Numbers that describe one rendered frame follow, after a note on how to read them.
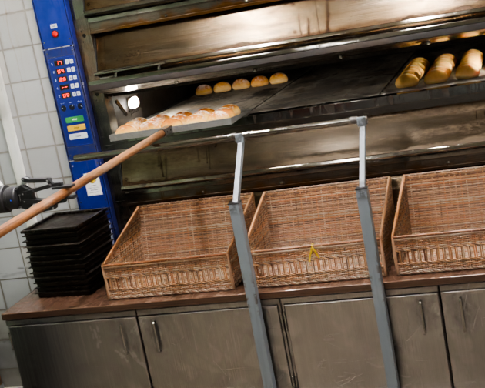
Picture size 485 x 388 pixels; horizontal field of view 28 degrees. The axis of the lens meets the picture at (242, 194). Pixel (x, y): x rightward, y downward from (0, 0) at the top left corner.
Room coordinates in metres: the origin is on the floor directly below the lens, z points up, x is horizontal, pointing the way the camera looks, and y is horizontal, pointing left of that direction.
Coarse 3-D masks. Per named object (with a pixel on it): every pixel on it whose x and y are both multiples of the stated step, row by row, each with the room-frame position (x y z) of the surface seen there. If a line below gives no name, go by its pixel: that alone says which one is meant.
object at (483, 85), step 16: (384, 96) 3.89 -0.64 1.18; (400, 96) 3.87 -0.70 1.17; (416, 96) 3.85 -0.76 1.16; (432, 96) 3.83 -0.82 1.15; (448, 96) 3.81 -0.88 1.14; (256, 112) 4.11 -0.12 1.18; (272, 112) 4.04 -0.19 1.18; (288, 112) 4.02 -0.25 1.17; (304, 112) 3.99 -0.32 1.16; (320, 112) 3.97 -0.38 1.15; (208, 128) 4.13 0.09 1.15; (224, 128) 4.11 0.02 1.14
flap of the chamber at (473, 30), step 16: (432, 32) 3.68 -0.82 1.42; (448, 32) 3.66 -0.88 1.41; (464, 32) 3.65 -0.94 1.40; (480, 32) 3.72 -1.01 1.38; (320, 48) 3.82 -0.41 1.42; (336, 48) 3.79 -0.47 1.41; (352, 48) 3.77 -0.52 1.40; (368, 48) 3.80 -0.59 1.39; (384, 48) 3.86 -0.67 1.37; (224, 64) 3.94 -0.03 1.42; (240, 64) 3.92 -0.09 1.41; (256, 64) 3.89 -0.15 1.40; (272, 64) 3.92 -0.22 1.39; (288, 64) 3.99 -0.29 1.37; (128, 80) 4.07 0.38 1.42; (144, 80) 4.05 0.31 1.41; (160, 80) 4.03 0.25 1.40; (192, 80) 4.17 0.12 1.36
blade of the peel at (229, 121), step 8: (240, 112) 4.18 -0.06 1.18; (216, 120) 3.94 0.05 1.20; (224, 120) 3.93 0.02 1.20; (232, 120) 3.94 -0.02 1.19; (160, 128) 4.01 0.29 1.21; (176, 128) 3.99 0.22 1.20; (184, 128) 3.98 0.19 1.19; (192, 128) 3.97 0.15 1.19; (200, 128) 3.96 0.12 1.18; (112, 136) 4.08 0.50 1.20; (120, 136) 4.07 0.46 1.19; (128, 136) 4.06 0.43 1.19; (136, 136) 4.05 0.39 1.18; (144, 136) 4.04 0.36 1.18
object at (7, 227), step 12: (156, 132) 3.86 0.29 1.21; (144, 144) 3.69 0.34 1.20; (120, 156) 3.47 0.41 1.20; (96, 168) 3.30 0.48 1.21; (108, 168) 3.34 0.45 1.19; (84, 180) 3.16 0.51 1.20; (60, 192) 2.99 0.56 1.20; (72, 192) 3.07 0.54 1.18; (36, 204) 2.86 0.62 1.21; (48, 204) 2.90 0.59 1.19; (24, 216) 2.76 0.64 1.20; (0, 228) 2.63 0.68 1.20; (12, 228) 2.68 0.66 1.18
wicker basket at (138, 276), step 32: (128, 224) 4.08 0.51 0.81; (160, 224) 4.17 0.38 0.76; (192, 224) 4.12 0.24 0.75; (224, 224) 4.07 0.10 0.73; (128, 256) 4.02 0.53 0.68; (160, 256) 4.14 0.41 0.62; (192, 256) 3.66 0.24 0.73; (224, 256) 3.62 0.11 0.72; (128, 288) 3.75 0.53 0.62; (160, 288) 3.71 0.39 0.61; (192, 288) 3.67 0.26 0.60; (224, 288) 3.63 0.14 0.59
